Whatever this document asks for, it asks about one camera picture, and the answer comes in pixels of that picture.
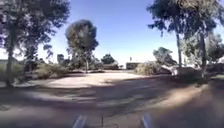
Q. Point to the small distant tree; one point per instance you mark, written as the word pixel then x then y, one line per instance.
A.
pixel 108 59

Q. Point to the low building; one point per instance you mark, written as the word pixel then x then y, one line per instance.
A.
pixel 132 65

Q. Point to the pale concrete pavement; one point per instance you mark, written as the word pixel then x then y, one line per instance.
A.
pixel 100 96

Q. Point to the dry bush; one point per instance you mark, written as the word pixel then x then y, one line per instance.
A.
pixel 146 68

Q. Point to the round-crowned tree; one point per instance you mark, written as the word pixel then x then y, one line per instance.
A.
pixel 82 38

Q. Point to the low spreading tree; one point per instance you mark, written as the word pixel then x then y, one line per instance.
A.
pixel 163 55

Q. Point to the dry bushes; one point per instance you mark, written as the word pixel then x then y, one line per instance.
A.
pixel 50 70

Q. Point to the robot's own part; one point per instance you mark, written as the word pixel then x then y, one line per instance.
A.
pixel 80 122
pixel 147 121

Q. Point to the group of tall trees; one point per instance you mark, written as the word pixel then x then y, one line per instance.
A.
pixel 202 40

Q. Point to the large dark tree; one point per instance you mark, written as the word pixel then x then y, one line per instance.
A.
pixel 10 50

